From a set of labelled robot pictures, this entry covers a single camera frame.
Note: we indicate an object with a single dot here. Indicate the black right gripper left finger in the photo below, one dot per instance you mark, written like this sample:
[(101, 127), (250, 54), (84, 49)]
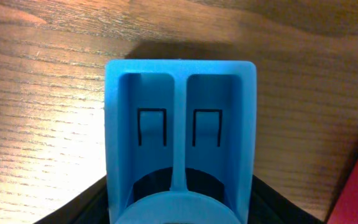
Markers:
[(90, 206)]

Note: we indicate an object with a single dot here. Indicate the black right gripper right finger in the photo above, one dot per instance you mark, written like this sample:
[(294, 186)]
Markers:
[(267, 206)]

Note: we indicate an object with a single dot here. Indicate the blue plastic tape dispenser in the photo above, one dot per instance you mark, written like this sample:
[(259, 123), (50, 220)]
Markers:
[(180, 140)]

